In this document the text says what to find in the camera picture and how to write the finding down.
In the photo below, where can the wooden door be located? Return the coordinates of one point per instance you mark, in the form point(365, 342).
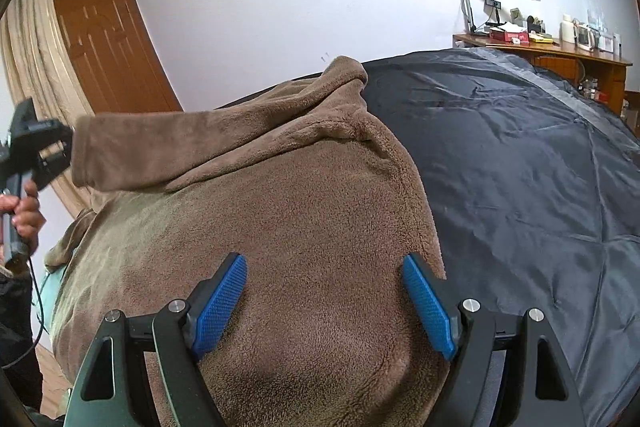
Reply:
point(110, 47)

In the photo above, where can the wooden desk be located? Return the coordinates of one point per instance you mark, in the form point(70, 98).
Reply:
point(560, 59)

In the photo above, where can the dark bed cover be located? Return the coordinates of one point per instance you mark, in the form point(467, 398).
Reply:
point(525, 187)

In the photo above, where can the red box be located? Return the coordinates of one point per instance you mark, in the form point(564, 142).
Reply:
point(510, 36)

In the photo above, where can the person's left hand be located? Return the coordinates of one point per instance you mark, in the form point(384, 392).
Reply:
point(27, 217)

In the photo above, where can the brown fleece garment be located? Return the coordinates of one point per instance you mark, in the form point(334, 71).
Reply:
point(275, 232)

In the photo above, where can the white thermos jug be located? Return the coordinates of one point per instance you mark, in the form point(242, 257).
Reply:
point(567, 29)

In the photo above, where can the black puffer jacket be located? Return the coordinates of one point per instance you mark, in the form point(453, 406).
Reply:
point(15, 337)

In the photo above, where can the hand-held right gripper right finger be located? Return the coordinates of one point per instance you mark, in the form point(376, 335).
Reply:
point(427, 307)

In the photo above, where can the beige curtain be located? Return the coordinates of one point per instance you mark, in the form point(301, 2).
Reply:
point(30, 57)

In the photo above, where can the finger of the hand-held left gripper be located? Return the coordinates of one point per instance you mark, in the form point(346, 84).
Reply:
point(50, 169)
point(52, 129)

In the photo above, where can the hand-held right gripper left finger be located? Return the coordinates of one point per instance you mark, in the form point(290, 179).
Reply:
point(220, 307)

